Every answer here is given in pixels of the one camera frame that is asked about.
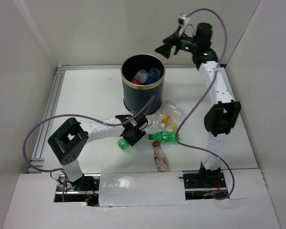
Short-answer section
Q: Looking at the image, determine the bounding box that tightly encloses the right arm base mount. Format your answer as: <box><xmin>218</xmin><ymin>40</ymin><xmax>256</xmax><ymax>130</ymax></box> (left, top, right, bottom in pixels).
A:
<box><xmin>178</xmin><ymin>167</ymin><xmax>228</xmax><ymax>200</ymax></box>

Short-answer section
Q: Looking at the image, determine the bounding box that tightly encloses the large clear crushed bottle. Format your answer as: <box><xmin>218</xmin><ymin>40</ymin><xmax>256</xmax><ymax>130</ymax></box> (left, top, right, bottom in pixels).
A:
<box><xmin>161</xmin><ymin>100</ymin><xmax>185</xmax><ymax>122</ymax></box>

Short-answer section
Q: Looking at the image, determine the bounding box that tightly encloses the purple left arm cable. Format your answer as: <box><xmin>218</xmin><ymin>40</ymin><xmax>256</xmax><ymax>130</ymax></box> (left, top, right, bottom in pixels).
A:
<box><xmin>22</xmin><ymin>95</ymin><xmax>156</xmax><ymax>201</ymax></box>

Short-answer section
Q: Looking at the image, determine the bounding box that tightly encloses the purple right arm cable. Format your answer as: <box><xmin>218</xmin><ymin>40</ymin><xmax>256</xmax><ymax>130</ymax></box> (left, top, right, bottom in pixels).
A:
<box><xmin>175</xmin><ymin>8</ymin><xmax>235</xmax><ymax>200</ymax></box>

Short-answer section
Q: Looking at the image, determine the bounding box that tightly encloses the green bottle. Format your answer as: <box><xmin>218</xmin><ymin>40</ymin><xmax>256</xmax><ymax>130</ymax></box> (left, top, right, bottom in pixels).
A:
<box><xmin>148</xmin><ymin>131</ymin><xmax>179</xmax><ymax>143</ymax></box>
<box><xmin>117</xmin><ymin>138</ymin><xmax>130</xmax><ymax>151</ymax></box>

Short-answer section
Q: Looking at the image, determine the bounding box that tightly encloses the dark blue gold-rimmed bin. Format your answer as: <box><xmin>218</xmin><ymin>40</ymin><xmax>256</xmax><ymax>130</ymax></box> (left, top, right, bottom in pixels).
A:
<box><xmin>121</xmin><ymin>54</ymin><xmax>165</xmax><ymax>115</ymax></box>

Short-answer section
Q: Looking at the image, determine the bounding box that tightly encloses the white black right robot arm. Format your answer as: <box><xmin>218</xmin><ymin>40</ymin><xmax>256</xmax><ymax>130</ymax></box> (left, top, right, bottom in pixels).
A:
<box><xmin>155</xmin><ymin>20</ymin><xmax>241</xmax><ymax>187</ymax></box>

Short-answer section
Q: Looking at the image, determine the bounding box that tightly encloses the small red cap bottle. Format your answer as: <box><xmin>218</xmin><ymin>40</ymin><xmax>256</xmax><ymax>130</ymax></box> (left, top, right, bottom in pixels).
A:
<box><xmin>153</xmin><ymin>141</ymin><xmax>169</xmax><ymax>172</ymax></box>

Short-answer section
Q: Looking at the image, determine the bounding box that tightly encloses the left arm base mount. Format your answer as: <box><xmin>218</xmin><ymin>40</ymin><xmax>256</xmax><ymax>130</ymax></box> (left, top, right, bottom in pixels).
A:
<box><xmin>52</xmin><ymin>174</ymin><xmax>101</xmax><ymax>207</ymax></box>

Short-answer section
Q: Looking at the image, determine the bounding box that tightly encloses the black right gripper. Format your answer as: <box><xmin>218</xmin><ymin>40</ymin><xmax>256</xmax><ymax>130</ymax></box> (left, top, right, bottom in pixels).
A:
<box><xmin>154</xmin><ymin>26</ymin><xmax>199</xmax><ymax>59</ymax></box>

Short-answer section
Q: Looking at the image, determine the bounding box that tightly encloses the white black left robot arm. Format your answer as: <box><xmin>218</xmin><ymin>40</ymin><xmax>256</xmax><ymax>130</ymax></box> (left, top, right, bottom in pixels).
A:
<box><xmin>48</xmin><ymin>114</ymin><xmax>150</xmax><ymax>190</ymax></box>

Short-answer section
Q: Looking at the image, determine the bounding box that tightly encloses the clear bottle yellow label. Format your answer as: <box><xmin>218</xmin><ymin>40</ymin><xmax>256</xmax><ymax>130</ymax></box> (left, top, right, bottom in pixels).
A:
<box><xmin>156</xmin><ymin>114</ymin><xmax>178</xmax><ymax>131</ymax></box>

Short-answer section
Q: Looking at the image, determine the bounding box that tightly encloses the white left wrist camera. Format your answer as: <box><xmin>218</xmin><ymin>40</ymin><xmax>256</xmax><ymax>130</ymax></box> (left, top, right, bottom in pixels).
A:
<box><xmin>130</xmin><ymin>118</ymin><xmax>145</xmax><ymax>130</ymax></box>

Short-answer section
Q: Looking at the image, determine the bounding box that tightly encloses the blue label clear bottle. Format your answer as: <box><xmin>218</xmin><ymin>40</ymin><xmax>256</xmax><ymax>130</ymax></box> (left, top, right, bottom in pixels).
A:
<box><xmin>145</xmin><ymin>68</ymin><xmax>162</xmax><ymax>85</ymax></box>

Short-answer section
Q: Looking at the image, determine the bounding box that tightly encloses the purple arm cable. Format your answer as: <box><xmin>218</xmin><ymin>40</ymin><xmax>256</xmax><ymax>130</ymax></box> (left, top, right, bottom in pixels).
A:
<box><xmin>22</xmin><ymin>95</ymin><xmax>156</xmax><ymax>201</ymax></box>
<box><xmin>175</xmin><ymin>8</ymin><xmax>235</xmax><ymax>200</ymax></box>

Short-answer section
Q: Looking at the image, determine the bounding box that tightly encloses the red label water bottle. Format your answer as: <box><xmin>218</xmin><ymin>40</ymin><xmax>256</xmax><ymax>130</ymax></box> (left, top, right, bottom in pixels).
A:
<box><xmin>131</xmin><ymin>70</ymin><xmax>148</xmax><ymax>85</ymax></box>

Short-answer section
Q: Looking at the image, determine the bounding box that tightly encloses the silver tape sheet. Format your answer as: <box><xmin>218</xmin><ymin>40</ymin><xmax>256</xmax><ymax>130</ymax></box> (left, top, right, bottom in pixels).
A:
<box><xmin>99</xmin><ymin>171</ymin><xmax>185</xmax><ymax>207</ymax></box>

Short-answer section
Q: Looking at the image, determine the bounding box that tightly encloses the crushed clear bottle white cap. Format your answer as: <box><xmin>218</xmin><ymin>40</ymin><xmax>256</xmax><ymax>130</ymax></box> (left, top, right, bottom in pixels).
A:
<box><xmin>145</xmin><ymin>109</ymin><xmax>165</xmax><ymax>130</ymax></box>

